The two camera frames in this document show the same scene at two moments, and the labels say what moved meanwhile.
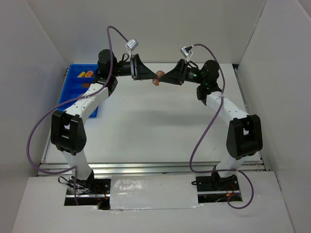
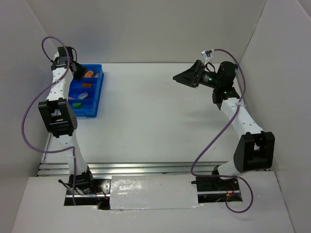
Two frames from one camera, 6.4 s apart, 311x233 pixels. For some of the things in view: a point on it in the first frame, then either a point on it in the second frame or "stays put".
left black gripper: (134, 67) -> (79, 70)
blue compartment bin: (77, 78) stays put
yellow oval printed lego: (89, 74) stays put
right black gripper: (181, 72) -> (196, 74)
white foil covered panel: (155, 191) stays put
